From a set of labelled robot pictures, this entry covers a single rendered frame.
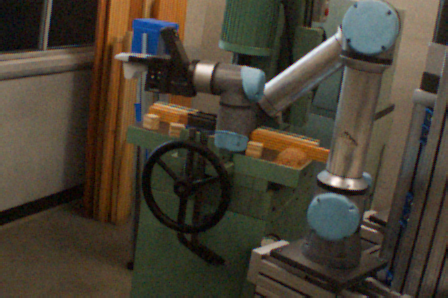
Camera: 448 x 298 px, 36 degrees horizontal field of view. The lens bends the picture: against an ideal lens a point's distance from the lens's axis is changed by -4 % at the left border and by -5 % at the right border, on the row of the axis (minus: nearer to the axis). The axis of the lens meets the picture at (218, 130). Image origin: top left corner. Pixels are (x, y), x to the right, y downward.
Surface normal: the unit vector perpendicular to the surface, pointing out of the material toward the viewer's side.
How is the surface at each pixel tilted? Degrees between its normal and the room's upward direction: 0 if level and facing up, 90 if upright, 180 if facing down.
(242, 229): 90
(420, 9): 90
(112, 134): 87
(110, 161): 88
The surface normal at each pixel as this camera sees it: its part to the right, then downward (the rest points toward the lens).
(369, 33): -0.28, 0.05
